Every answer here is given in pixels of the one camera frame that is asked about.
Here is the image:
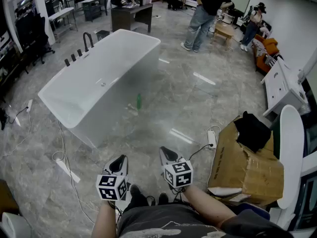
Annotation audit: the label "person's left shoe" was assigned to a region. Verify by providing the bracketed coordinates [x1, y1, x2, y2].
[129, 184, 149, 204]

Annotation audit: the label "wooden coffee table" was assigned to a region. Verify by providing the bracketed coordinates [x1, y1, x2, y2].
[212, 23, 235, 51]

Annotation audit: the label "dark wooden desk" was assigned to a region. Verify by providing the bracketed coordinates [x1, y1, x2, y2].
[110, 3, 154, 34]

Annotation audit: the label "white rectangular bathtub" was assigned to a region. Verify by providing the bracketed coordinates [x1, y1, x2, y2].
[37, 28, 161, 149]

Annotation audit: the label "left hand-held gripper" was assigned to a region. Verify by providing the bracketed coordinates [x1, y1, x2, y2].
[96, 155, 130, 202]

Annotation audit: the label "chrome basin faucet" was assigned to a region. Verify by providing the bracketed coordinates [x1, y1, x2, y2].
[297, 68, 307, 84]

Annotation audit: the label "person's left forearm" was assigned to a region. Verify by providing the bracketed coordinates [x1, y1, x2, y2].
[91, 199, 117, 238]

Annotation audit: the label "black office chair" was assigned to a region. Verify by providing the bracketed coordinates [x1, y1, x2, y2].
[31, 15, 56, 64]

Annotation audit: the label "brown cardboard box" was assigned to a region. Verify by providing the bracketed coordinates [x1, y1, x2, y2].
[207, 116, 285, 206]

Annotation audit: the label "person's black trousers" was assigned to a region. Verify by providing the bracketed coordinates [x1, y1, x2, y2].
[122, 193, 174, 213]

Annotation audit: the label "person's right forearm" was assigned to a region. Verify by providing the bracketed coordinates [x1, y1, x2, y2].
[182, 184, 236, 229]

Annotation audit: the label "white drawer cabinet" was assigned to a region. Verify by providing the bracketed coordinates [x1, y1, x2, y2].
[260, 58, 310, 118]

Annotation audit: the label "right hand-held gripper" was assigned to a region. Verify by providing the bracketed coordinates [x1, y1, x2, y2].
[158, 146, 194, 189]

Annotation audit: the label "grey metal table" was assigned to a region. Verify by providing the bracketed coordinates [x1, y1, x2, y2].
[80, 0, 109, 22]

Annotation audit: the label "person's grey printed shirt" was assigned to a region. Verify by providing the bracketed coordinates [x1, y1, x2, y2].
[116, 203, 298, 238]

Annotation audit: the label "white round ceramic fixture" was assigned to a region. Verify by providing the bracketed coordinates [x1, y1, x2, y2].
[0, 211, 32, 238]

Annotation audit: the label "orange sofa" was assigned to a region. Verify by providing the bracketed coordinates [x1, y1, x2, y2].
[252, 34, 283, 75]

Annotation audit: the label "dark waste bin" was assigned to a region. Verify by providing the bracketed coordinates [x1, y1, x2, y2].
[96, 30, 110, 42]

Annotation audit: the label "thin black floor cable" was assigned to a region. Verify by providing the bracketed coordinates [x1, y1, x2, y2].
[4, 106, 29, 125]

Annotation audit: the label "black cloth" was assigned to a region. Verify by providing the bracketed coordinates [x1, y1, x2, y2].
[233, 111, 272, 154]

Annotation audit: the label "white power strip cable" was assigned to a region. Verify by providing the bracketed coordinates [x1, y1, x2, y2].
[205, 125, 221, 183]

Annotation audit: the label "black power cable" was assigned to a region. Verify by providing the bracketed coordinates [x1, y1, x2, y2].
[189, 143, 214, 161]

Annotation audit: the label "brown wooden furniture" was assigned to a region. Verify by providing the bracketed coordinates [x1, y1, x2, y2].
[0, 179, 21, 216]

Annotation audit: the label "white metal table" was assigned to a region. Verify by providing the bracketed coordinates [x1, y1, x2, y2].
[48, 6, 79, 39]

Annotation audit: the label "black arched bathtub faucet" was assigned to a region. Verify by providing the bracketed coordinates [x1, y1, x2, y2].
[82, 32, 95, 53]

